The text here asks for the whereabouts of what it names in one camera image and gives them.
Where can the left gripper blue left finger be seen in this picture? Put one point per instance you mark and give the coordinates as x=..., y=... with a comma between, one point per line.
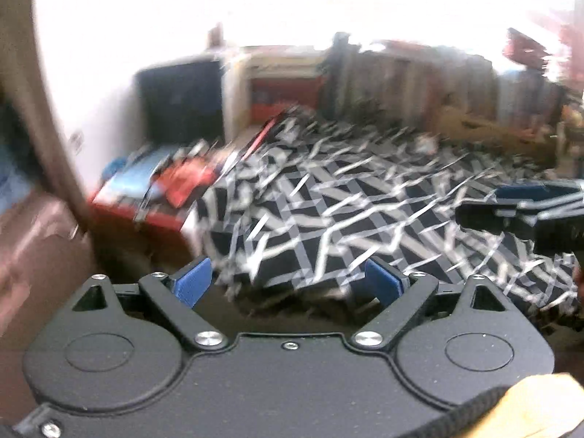
x=191, y=282

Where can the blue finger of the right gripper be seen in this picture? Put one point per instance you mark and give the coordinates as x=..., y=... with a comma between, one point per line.
x=495, y=218
x=546, y=192

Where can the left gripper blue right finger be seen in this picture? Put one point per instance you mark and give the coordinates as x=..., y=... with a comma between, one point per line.
x=386, y=283

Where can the left hand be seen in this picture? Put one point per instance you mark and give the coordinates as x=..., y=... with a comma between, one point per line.
x=537, y=406

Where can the wooden drawer organizer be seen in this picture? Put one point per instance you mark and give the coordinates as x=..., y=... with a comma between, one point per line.
x=457, y=125

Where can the black white geometric cloth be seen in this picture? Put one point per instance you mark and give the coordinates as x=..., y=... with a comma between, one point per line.
x=294, y=224

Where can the pink ribbed suitcase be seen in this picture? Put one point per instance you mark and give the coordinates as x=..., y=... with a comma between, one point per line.
x=45, y=256

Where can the upright book row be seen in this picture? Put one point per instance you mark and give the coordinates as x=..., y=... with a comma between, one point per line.
x=402, y=83

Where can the red pole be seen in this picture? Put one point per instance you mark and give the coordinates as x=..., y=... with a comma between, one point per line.
x=250, y=140

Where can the red plastic crate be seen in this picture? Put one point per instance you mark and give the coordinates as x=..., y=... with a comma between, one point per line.
x=270, y=96

